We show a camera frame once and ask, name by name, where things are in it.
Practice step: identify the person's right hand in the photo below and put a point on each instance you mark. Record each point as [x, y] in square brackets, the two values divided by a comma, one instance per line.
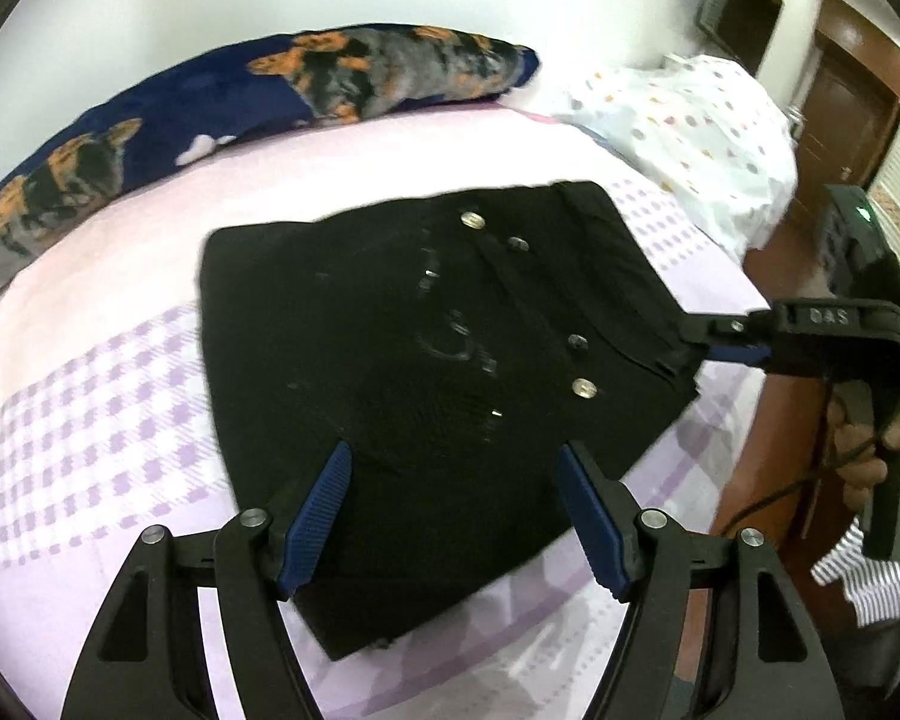
[855, 465]

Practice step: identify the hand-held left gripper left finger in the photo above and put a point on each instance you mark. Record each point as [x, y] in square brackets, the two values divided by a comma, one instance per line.
[319, 517]

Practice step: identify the pink purple checked bed sheet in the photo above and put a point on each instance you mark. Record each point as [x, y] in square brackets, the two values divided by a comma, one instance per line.
[105, 360]

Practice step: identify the white polka dot pillow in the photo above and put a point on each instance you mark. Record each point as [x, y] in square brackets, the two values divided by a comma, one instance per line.
[690, 135]

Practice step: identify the black pants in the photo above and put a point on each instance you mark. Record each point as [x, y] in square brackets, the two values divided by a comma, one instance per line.
[390, 315]

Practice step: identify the person's dark clothing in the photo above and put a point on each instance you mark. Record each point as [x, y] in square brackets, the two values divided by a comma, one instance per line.
[877, 667]

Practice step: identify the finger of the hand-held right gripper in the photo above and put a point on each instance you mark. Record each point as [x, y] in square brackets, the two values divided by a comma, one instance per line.
[724, 326]
[735, 354]

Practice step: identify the wooden framed window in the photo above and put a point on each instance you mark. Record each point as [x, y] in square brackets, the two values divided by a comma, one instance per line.
[735, 7]

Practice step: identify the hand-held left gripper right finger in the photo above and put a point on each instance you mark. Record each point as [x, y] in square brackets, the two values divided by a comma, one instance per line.
[589, 517]

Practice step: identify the brown wooden door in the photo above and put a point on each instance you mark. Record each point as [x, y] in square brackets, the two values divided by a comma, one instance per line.
[840, 120]

